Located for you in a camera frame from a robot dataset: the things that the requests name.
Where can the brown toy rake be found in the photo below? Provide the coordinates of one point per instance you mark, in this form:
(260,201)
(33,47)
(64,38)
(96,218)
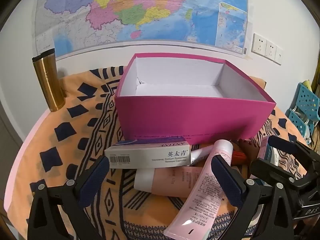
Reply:
(250,150)

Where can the blue perforated plastic rack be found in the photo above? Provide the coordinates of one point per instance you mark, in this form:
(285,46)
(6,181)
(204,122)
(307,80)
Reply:
(303,105)

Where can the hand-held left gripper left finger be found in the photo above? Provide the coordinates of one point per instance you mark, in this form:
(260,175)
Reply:
(95,180)

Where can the white wall socket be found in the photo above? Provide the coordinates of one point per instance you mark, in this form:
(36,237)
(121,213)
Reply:
(258,43)
(270,50)

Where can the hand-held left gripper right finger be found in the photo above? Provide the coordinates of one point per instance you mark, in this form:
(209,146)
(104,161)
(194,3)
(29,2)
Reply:
(227,182)

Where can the light pink cosmetic tube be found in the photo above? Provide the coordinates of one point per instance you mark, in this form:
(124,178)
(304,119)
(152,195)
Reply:
(200,205)

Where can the colourful wall map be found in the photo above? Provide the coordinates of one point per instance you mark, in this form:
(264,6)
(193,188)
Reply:
(150,5)

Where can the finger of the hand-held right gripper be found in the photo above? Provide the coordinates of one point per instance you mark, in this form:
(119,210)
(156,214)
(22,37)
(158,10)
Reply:
(262,168)
(281,142)

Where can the white wall switch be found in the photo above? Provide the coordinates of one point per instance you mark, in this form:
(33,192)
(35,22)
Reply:
(278,55)

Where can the pink cardboard box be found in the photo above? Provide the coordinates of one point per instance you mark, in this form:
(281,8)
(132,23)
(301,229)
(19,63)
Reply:
(187,115)

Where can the orange patterned tablecloth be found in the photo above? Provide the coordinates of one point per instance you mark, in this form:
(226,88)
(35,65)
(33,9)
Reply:
(75,155)

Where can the peach tube white cap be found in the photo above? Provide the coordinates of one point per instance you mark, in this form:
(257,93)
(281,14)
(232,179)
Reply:
(175,180)

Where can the small pink box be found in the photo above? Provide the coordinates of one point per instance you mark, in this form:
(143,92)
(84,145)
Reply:
(263,146)

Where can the red plastic toy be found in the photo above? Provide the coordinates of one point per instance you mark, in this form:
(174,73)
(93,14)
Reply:
(238,158)

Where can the gold thermos flask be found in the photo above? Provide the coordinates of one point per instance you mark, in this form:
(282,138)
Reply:
(48,80)

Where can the yellow cloth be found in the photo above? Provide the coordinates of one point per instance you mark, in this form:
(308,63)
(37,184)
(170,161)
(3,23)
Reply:
(306,85)

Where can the white purple medicine box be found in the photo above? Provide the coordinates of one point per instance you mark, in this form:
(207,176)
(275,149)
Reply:
(150,155)

